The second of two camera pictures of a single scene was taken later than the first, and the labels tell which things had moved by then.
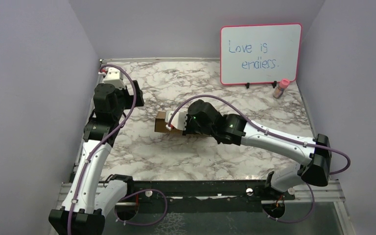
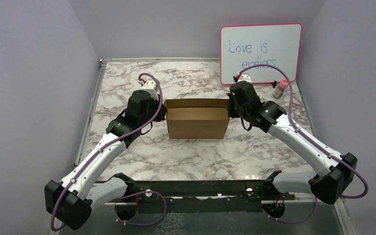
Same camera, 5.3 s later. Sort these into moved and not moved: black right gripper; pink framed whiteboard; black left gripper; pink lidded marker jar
Moved: black left gripper; black right gripper
Not moved: pink lidded marker jar; pink framed whiteboard
